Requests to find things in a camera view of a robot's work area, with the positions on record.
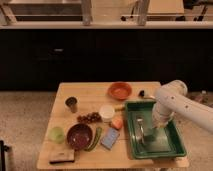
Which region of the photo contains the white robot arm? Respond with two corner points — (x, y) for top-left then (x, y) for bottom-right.
(152, 80), (213, 133)

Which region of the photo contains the white plastic cup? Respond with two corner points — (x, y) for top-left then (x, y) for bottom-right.
(99, 105), (115, 122)

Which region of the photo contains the orange bowl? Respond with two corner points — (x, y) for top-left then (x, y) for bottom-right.
(107, 82), (132, 100)

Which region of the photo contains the bunch of dark grapes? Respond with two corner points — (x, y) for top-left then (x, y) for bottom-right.
(77, 112), (102, 124)

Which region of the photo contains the orange carrot piece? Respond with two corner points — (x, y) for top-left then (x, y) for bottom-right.
(111, 116), (124, 130)

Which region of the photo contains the wooden table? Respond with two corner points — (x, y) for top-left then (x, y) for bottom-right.
(37, 82), (189, 171)

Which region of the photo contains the green cucumber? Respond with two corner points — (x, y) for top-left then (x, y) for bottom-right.
(84, 127), (103, 152)

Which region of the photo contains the blue sponge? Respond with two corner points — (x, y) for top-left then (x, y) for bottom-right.
(101, 128), (120, 150)

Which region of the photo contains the dark red bowl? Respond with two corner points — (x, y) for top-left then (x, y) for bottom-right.
(67, 124), (93, 150)

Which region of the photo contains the silver metal fork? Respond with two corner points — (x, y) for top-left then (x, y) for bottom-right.
(136, 117), (146, 145)

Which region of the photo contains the green plastic tray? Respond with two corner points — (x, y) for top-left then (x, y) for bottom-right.
(125, 101), (186, 159)

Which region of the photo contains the green apple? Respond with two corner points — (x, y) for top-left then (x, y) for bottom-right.
(48, 127), (64, 143)

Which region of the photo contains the brown wooden block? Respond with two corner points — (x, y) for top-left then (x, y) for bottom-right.
(49, 150), (75, 164)

